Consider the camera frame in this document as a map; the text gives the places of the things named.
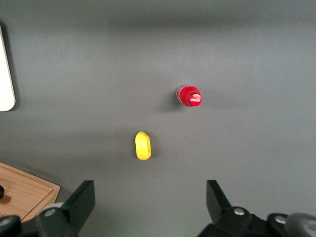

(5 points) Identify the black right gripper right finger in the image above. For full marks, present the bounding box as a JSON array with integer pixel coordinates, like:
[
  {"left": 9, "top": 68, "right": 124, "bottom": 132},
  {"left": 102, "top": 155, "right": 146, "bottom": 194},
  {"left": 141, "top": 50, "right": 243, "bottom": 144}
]
[{"left": 197, "top": 179, "right": 272, "bottom": 237}]

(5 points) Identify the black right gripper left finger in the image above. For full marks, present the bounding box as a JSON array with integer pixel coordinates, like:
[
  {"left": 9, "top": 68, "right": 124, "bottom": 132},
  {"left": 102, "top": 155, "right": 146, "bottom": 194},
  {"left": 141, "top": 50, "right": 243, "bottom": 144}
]
[{"left": 36, "top": 180, "right": 96, "bottom": 237}]

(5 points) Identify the beige plastic tray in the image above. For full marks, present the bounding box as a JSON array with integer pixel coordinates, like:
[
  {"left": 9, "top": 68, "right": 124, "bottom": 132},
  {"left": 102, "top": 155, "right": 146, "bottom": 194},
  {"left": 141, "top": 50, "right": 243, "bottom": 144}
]
[{"left": 0, "top": 24, "right": 16, "bottom": 112}]

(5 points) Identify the wooden drawer front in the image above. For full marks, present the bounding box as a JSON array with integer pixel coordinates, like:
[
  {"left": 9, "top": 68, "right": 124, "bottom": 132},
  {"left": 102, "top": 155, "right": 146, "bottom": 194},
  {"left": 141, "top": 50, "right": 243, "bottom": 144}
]
[{"left": 0, "top": 165, "right": 54, "bottom": 223}]

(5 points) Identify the wooden drawer cabinet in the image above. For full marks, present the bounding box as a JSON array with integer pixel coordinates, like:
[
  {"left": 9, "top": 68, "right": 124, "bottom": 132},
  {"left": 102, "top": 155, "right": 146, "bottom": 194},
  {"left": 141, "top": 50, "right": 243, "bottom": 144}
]
[{"left": 0, "top": 162, "right": 61, "bottom": 224}]

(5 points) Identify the yellow lemon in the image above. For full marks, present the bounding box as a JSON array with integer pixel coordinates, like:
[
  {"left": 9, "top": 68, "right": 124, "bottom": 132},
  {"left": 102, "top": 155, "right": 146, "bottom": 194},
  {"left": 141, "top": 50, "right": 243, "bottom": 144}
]
[{"left": 134, "top": 131, "right": 152, "bottom": 161}]

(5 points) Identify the red cola bottle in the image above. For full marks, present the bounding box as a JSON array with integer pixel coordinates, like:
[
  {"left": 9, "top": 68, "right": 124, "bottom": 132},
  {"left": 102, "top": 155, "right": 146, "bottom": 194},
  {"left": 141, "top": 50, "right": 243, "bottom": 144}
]
[{"left": 175, "top": 83, "right": 202, "bottom": 108}]

